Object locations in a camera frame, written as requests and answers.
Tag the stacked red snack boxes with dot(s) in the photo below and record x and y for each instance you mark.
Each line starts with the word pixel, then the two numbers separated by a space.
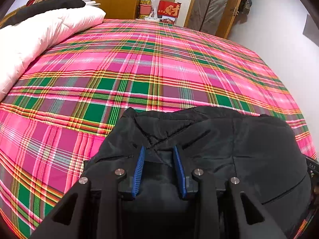
pixel 145 8

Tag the grey wall panel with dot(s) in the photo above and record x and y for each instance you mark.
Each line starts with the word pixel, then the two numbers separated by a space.
pixel 311 31

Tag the black pillow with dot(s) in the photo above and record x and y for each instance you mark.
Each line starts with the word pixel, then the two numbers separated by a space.
pixel 23 13

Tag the black puffer jacket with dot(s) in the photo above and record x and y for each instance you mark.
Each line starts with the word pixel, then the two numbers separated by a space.
pixel 259 150

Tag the red gift box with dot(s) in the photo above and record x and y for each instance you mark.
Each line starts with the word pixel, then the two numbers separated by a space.
pixel 167 8

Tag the pink plaid bed sheet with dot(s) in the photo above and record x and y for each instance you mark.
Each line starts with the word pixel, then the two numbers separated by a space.
pixel 69 99

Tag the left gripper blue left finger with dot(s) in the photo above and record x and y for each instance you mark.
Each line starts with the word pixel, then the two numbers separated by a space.
pixel 136 179

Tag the white plastic bag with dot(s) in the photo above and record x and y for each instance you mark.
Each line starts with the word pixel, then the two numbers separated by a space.
pixel 153 16

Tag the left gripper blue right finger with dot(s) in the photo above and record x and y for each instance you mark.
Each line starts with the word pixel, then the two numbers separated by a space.
pixel 180 173

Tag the hanging bag on door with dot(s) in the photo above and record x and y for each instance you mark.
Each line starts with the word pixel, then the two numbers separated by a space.
pixel 244 7

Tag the wooden door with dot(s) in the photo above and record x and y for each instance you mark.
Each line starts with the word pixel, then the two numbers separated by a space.
pixel 214 17

